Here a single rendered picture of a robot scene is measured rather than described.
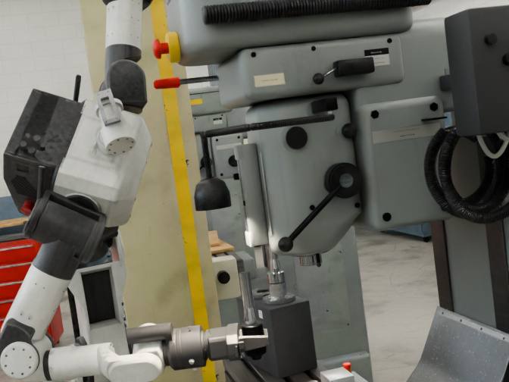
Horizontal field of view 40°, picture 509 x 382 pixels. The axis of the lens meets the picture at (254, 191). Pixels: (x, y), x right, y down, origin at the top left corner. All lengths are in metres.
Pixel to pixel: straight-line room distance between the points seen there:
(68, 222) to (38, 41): 9.09
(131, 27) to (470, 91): 0.91
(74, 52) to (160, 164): 7.46
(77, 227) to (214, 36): 0.50
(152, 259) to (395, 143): 1.92
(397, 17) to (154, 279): 2.04
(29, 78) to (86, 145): 8.87
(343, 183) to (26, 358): 0.74
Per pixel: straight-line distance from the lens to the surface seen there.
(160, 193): 3.14
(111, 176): 1.58
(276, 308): 1.84
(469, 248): 1.64
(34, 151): 1.60
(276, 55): 1.34
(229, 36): 1.31
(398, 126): 1.42
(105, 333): 1.94
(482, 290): 1.63
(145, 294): 3.18
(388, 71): 1.42
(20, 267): 5.94
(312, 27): 1.36
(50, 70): 10.48
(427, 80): 1.47
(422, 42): 1.47
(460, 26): 1.24
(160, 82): 1.50
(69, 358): 1.56
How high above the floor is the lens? 1.56
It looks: 4 degrees down
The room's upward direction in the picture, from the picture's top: 8 degrees counter-clockwise
